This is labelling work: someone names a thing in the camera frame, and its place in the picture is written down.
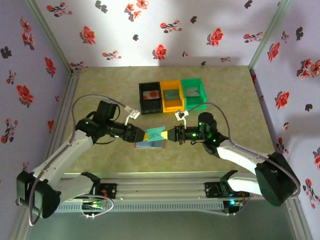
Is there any teal AION VIP card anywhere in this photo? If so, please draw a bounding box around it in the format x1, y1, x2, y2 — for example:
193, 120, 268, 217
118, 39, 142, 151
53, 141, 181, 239
163, 89, 180, 100
145, 126, 166, 144

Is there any red white card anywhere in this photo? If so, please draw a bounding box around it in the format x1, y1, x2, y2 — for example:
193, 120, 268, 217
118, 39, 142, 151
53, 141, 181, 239
142, 90, 160, 100

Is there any grey card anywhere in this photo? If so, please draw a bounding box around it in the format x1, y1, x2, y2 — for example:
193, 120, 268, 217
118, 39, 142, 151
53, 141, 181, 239
184, 86, 201, 98

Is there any yellow plastic bin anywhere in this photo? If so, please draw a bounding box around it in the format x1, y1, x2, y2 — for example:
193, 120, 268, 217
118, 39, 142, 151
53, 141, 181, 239
159, 79, 186, 114

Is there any black plastic bin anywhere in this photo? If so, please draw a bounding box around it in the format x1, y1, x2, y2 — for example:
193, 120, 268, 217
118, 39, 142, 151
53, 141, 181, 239
138, 81, 163, 116

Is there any green plastic bin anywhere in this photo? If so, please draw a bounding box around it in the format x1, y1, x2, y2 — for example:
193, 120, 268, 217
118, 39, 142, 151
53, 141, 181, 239
181, 78, 208, 111

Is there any control board with green light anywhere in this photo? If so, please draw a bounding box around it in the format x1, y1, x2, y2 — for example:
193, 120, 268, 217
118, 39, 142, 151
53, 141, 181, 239
81, 199, 106, 211
223, 198, 245, 208

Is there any grey right arm cable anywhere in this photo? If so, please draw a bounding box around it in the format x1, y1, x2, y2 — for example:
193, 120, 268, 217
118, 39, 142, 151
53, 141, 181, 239
187, 101, 302, 216

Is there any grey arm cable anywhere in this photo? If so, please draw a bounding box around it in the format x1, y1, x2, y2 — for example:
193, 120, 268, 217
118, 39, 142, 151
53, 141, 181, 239
27, 94, 131, 227
187, 101, 302, 216

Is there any grey left arm cable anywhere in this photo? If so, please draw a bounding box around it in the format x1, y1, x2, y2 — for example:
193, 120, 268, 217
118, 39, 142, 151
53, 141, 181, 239
27, 94, 131, 227

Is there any aluminium frame rail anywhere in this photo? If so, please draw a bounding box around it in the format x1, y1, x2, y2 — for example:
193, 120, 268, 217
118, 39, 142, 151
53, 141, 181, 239
24, 171, 300, 201

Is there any aluminium table side rail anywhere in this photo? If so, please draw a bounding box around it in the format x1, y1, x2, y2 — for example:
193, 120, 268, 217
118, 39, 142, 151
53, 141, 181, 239
39, 68, 81, 181

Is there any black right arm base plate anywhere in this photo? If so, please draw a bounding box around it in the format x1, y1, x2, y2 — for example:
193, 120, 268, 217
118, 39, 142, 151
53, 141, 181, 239
204, 181, 251, 198

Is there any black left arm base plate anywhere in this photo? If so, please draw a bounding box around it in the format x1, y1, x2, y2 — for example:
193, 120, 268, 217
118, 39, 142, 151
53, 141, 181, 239
71, 183, 118, 200

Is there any slotted grey cable duct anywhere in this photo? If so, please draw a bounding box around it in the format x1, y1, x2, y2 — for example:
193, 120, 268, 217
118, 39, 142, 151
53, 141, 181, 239
33, 201, 225, 213

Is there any aluminium corner post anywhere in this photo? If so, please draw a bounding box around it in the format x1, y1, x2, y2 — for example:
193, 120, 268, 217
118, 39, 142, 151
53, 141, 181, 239
248, 0, 292, 70
24, 0, 74, 74

